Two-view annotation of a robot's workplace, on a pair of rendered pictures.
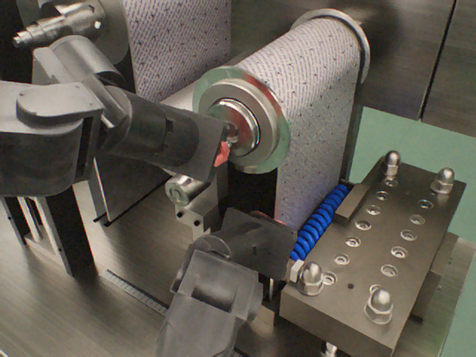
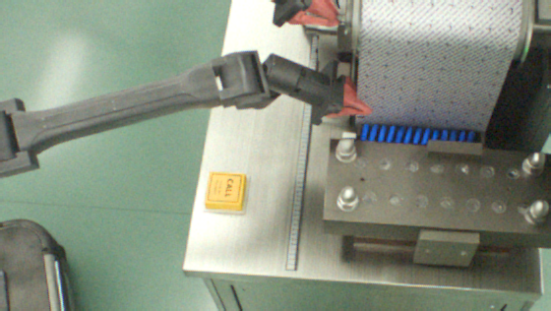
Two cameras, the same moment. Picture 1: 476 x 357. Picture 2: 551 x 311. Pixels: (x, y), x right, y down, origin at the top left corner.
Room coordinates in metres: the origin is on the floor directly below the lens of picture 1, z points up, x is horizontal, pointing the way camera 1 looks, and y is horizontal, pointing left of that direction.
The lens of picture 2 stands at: (0.08, -0.62, 2.08)
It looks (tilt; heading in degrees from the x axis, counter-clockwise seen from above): 64 degrees down; 57
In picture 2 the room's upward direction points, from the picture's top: 3 degrees clockwise
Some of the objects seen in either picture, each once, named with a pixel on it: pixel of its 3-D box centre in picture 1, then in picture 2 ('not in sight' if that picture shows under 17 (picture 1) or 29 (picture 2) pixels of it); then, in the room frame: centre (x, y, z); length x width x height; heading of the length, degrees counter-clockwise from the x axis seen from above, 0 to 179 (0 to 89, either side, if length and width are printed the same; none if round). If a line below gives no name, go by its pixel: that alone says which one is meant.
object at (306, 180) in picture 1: (313, 179); (425, 100); (0.55, -0.12, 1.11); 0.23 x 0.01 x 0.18; 146
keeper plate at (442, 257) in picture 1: (436, 275); (445, 249); (0.48, -0.32, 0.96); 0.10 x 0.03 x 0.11; 146
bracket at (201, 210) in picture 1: (203, 241); (335, 69); (0.47, 0.05, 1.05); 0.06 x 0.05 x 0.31; 146
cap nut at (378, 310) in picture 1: (380, 303); (348, 196); (0.36, -0.19, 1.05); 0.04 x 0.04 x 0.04
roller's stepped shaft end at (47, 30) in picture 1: (36, 35); not in sight; (0.56, 0.25, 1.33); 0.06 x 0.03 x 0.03; 146
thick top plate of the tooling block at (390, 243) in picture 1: (381, 242); (439, 193); (0.52, -0.24, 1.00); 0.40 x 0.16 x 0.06; 146
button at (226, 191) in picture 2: not in sight; (225, 190); (0.20, 0.00, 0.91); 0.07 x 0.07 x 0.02; 56
